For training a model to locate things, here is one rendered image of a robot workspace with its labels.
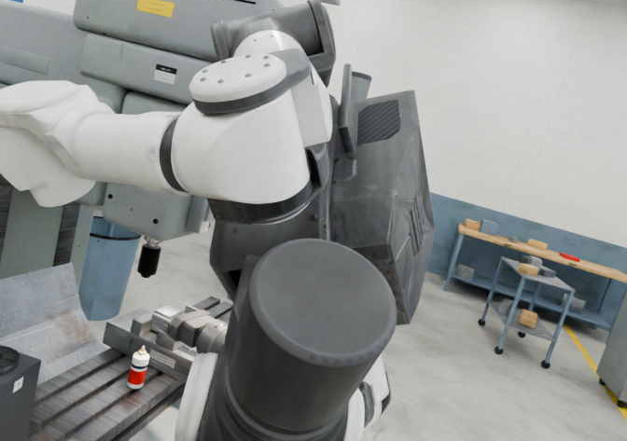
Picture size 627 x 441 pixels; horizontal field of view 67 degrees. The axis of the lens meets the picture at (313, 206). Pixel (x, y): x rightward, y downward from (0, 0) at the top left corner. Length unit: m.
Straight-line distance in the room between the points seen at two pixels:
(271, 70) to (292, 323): 0.19
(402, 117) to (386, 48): 7.15
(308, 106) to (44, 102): 0.24
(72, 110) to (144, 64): 0.65
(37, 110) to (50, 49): 0.83
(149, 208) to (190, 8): 0.44
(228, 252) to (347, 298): 0.24
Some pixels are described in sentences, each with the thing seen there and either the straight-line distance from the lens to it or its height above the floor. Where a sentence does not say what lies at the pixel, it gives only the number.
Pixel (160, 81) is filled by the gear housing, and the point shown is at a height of 1.66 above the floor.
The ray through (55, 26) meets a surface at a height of 1.72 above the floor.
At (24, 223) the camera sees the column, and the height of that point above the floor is 1.21.
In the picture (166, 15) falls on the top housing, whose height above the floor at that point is 1.80.
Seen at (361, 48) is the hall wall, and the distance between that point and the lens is 7.89.
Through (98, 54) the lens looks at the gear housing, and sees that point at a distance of 1.21.
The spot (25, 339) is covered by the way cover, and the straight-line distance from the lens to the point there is 1.53.
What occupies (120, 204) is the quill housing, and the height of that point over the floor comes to 1.37.
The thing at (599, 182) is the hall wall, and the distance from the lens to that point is 7.75.
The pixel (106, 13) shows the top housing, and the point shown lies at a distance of 1.20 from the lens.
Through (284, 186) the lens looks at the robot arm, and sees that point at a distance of 0.40.
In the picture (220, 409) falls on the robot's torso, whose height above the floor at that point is 1.39.
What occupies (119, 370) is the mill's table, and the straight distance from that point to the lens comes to 1.44.
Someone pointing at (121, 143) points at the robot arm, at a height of 1.60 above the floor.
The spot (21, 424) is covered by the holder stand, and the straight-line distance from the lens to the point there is 1.15.
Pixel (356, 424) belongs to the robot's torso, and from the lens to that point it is 0.51.
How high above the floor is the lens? 1.65
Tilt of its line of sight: 9 degrees down
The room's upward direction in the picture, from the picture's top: 15 degrees clockwise
